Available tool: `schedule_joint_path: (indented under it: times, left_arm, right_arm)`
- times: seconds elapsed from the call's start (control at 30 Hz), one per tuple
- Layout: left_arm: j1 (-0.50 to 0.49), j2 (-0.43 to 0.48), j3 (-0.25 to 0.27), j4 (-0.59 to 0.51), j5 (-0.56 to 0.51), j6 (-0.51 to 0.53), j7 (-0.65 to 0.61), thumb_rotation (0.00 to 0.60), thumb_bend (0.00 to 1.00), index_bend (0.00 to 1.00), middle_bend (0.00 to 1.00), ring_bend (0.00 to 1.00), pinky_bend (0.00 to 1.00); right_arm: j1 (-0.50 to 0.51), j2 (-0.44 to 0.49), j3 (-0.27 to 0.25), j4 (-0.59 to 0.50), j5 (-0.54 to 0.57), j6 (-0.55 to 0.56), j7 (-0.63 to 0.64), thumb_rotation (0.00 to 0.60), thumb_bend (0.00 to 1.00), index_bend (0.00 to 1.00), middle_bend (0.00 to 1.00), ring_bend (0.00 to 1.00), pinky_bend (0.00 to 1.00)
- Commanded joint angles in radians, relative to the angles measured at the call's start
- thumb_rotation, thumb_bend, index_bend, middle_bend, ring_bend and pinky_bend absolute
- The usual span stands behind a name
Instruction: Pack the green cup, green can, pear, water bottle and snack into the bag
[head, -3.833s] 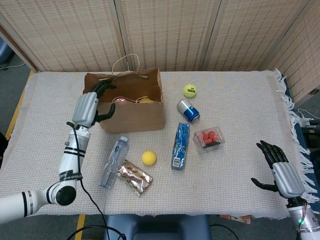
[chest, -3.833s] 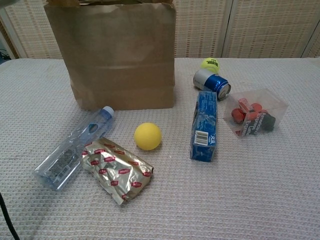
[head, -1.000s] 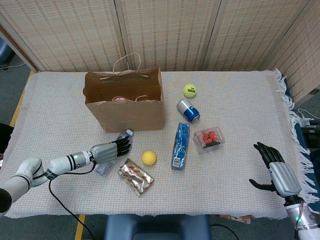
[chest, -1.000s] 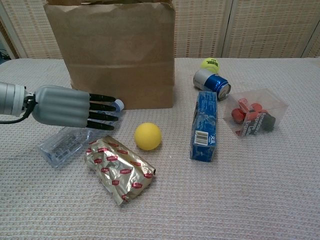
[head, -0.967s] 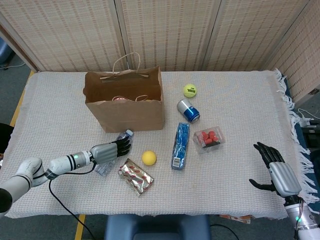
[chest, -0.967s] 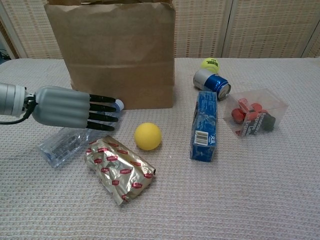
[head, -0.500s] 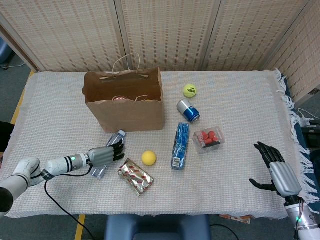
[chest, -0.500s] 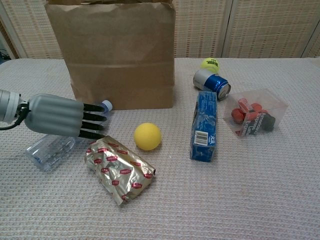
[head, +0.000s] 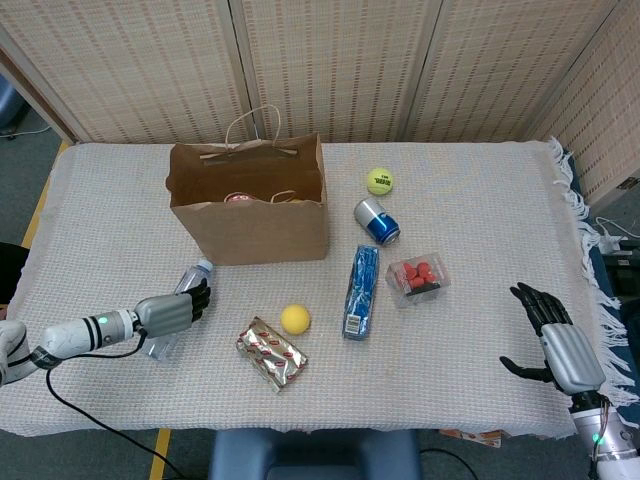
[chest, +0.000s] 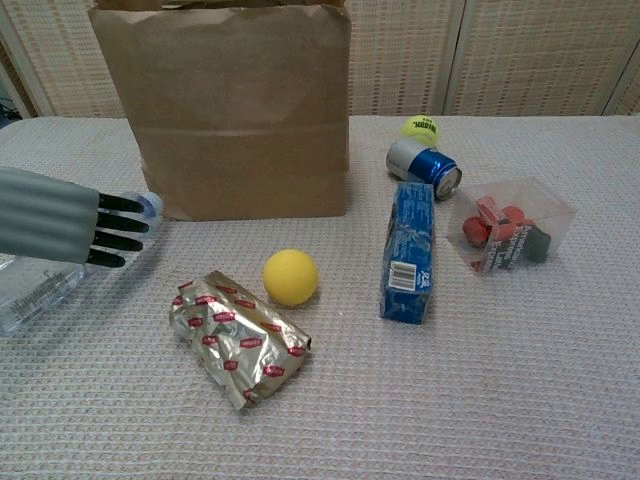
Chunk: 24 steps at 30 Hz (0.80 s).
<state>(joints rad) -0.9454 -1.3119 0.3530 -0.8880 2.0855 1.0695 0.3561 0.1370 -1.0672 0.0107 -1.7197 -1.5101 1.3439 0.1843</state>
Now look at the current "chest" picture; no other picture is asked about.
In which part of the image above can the blue silver drink can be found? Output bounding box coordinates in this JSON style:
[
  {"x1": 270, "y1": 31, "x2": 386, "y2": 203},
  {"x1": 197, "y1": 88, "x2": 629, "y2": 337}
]
[{"x1": 385, "y1": 137, "x2": 464, "y2": 202}]

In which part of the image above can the brown paper bag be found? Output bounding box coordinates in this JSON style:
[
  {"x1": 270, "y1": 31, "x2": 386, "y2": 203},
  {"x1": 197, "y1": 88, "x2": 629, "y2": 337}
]
[{"x1": 87, "y1": 0, "x2": 352, "y2": 222}]

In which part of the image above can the blue rectangular box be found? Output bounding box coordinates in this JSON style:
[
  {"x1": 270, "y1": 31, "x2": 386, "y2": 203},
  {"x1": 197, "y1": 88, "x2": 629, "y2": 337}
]
[{"x1": 378, "y1": 181, "x2": 437, "y2": 325}]

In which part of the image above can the gold foil snack packet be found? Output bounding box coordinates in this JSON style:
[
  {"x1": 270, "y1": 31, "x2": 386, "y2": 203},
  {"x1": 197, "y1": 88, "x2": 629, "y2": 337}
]
[{"x1": 169, "y1": 270, "x2": 314, "y2": 415}]

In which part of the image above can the yellow tennis ball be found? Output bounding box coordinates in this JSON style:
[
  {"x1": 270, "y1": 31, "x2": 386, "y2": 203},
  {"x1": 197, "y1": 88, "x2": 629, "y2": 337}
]
[{"x1": 399, "y1": 114, "x2": 442, "y2": 147}]

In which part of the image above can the clear box with red pieces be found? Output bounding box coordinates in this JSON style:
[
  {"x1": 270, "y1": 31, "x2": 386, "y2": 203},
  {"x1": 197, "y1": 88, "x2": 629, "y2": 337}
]
[{"x1": 446, "y1": 176, "x2": 579, "y2": 276}]

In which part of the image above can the bamboo folding screen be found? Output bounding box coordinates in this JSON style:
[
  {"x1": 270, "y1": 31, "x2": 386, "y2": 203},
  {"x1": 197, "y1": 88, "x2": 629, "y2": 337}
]
[{"x1": 0, "y1": 0, "x2": 640, "y2": 120}]

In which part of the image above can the transparent water bottle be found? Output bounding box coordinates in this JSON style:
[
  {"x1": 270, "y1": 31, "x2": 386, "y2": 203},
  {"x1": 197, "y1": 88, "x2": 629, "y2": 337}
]
[{"x1": 0, "y1": 191, "x2": 165, "y2": 337}]

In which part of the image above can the white woven tablecloth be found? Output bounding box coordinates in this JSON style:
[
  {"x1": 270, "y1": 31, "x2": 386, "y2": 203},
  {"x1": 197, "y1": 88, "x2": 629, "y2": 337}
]
[{"x1": 0, "y1": 115, "x2": 640, "y2": 480}]

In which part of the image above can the yellow foam ball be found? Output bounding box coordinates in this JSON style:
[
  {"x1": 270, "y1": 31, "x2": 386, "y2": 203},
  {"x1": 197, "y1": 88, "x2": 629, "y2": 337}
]
[{"x1": 263, "y1": 248, "x2": 320, "y2": 307}]

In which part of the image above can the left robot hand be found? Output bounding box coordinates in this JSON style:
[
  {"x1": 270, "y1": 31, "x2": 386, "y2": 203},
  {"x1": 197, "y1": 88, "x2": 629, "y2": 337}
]
[{"x1": 0, "y1": 167, "x2": 151, "y2": 270}]

